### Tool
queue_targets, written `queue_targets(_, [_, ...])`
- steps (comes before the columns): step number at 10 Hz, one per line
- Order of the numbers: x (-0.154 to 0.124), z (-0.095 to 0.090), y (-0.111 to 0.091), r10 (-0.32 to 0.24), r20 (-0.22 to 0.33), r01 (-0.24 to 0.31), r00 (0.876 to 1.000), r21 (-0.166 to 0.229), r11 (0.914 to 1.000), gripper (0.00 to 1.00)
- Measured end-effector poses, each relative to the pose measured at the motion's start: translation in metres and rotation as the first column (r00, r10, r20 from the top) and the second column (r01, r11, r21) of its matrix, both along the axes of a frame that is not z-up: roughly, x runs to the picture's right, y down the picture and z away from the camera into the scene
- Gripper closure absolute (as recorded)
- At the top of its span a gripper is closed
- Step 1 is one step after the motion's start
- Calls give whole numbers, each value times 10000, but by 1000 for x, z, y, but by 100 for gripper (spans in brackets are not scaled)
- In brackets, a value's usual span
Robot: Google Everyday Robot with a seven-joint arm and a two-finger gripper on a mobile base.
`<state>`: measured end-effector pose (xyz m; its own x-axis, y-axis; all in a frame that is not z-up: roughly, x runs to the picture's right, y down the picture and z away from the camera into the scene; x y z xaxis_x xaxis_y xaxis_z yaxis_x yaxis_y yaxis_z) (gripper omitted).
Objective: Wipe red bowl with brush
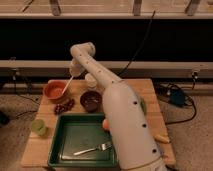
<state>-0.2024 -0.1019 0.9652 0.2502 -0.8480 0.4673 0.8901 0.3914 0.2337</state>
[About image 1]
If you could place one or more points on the white handled brush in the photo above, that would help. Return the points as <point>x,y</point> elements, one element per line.
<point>67,85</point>

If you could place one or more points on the green toy vegetable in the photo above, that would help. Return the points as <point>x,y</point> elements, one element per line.
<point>143,105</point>

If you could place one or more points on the wooden table board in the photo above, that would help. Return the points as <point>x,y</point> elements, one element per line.
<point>37,148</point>

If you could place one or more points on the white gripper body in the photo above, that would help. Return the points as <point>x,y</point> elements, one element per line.
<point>75,68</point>

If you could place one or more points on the silver metal fork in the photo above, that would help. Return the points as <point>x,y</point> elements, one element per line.
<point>101,147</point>

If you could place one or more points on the blue power adapter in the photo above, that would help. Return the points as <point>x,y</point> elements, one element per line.
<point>177,97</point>

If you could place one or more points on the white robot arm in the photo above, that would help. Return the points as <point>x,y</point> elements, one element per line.
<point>134,144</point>

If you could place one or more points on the red grape bunch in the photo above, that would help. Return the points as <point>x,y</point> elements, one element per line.
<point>66,106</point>

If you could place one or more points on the dark brown bowl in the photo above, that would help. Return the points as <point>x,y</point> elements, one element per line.
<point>91,100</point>

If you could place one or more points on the green plastic cup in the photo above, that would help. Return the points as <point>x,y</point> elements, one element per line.
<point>38,127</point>

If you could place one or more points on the green plastic tray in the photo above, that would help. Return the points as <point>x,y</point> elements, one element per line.
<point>76,132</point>

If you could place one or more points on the red orange bowl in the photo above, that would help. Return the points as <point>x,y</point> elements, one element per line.
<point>53,91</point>

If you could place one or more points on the yellow toy corn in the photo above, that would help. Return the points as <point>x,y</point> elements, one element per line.
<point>162,139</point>

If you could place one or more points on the white salt shaker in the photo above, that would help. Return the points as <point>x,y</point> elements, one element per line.
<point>90,81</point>

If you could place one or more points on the orange toy fruit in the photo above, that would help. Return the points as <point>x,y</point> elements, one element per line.
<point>105,124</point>

